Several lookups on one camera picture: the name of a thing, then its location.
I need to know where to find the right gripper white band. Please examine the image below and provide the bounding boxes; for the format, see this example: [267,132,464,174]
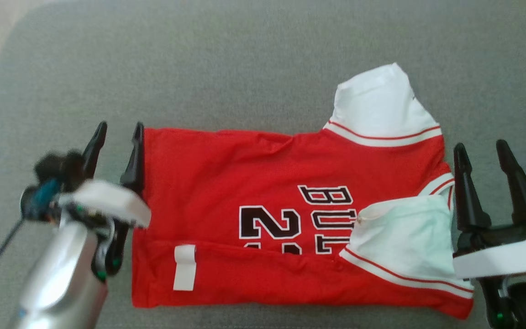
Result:
[452,139,526,280]

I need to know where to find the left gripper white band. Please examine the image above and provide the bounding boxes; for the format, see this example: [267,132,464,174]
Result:
[59,121,153,228]

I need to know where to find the red white basketball jersey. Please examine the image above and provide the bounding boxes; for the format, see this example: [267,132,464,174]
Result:
[131,62,475,320]

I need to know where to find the grey fabric sofa seat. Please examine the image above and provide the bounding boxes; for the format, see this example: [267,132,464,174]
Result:
[0,0,526,329]

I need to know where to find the teal plug left gripper cable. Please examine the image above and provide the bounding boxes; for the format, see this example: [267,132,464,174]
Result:
[0,179,63,271]

